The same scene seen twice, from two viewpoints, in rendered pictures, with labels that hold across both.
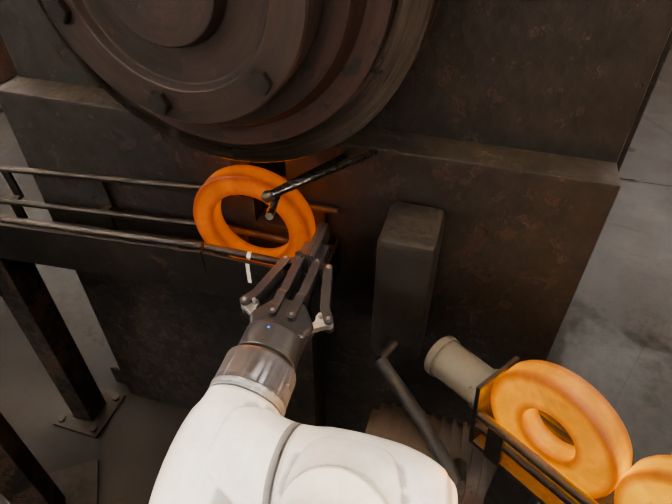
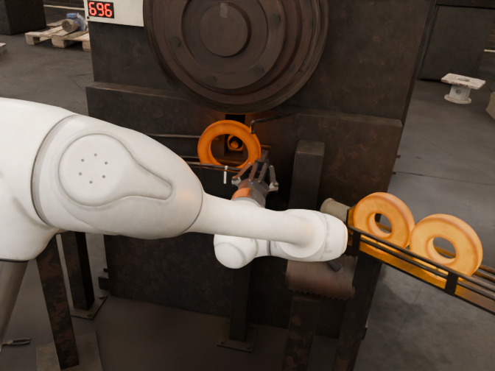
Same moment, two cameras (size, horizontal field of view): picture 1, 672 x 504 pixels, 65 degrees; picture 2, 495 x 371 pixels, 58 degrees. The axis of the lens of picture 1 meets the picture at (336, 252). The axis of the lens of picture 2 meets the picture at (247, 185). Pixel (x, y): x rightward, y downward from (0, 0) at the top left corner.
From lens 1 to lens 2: 61 cm
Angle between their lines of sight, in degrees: 13
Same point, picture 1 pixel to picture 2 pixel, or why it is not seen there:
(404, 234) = (308, 149)
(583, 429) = (394, 213)
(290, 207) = (251, 139)
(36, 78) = (104, 82)
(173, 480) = not seen: hidden behind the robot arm
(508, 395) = (361, 211)
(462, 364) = (339, 206)
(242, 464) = not seen: hidden behind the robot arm
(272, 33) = (267, 51)
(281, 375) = (261, 199)
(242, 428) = not seen: hidden behind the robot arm
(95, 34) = (188, 51)
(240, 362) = (244, 193)
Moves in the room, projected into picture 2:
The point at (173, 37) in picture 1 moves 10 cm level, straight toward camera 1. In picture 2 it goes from (226, 52) to (241, 63)
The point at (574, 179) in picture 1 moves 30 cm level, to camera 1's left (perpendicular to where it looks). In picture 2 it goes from (382, 124) to (278, 122)
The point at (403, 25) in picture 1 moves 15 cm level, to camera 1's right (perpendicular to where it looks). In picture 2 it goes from (312, 52) to (370, 54)
